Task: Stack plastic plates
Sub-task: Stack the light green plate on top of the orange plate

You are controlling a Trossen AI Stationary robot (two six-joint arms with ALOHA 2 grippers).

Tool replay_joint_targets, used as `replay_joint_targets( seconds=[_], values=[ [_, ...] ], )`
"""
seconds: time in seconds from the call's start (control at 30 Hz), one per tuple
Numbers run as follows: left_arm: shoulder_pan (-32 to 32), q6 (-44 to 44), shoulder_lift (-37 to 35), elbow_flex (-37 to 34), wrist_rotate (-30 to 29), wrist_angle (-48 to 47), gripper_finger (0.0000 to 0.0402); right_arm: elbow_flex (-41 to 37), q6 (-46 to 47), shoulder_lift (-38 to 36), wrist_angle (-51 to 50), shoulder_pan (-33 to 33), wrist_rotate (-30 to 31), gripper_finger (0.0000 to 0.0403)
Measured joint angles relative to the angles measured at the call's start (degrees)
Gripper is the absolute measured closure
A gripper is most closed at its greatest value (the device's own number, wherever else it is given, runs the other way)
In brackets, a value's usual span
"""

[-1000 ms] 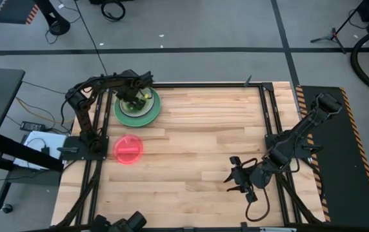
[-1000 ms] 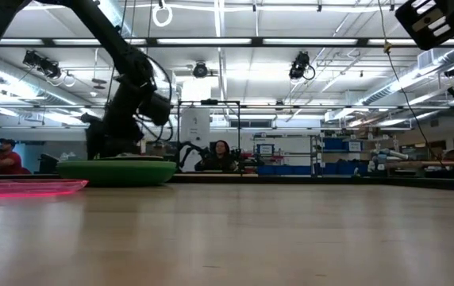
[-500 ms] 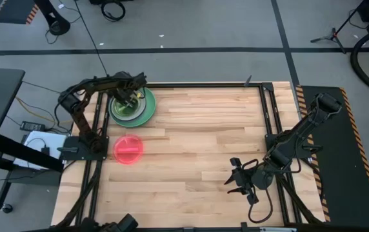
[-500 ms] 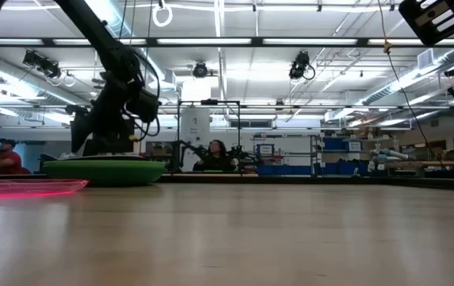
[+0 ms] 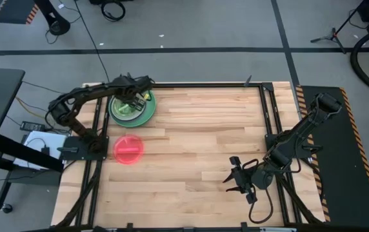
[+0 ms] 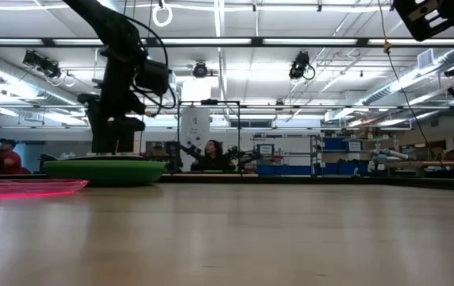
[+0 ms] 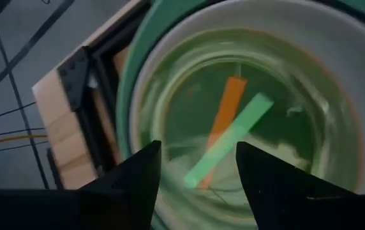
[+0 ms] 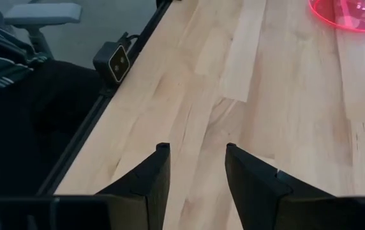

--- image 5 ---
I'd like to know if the coiled black cable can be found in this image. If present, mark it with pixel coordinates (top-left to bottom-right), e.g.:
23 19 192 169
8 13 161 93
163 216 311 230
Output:
100 0 126 23

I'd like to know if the large green plastic plate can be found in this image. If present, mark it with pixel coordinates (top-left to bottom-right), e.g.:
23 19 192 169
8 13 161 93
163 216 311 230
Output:
108 89 157 128

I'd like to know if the white flat box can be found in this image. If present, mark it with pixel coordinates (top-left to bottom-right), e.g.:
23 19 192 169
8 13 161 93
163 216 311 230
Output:
12 130 66 171

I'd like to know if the black stand base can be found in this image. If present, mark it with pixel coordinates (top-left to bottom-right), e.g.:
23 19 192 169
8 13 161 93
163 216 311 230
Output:
34 0 72 36

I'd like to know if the black tripod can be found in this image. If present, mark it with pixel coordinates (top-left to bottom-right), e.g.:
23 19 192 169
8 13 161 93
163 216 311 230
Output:
310 0 366 55

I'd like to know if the black power adapter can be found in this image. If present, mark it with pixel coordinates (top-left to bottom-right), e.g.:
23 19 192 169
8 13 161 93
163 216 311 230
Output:
19 121 46 131

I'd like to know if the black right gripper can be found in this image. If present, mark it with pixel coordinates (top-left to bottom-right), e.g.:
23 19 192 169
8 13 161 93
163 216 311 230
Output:
222 157 258 205

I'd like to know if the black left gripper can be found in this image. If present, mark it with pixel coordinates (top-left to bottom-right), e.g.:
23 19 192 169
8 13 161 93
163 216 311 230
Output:
115 74 155 107

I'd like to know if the black metal table frame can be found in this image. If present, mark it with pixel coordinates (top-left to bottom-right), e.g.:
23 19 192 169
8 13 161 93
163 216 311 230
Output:
55 72 326 232

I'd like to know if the small pink transparent plate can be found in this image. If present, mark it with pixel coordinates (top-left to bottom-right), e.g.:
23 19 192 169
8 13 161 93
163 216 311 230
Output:
113 134 145 166

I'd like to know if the large black hazard-striped floor mat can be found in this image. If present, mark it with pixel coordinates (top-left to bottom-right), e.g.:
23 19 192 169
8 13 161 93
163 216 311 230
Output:
295 84 369 230

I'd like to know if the small black hazard-striped floor mat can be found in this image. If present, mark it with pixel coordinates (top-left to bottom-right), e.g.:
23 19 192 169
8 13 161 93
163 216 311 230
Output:
0 0 40 25

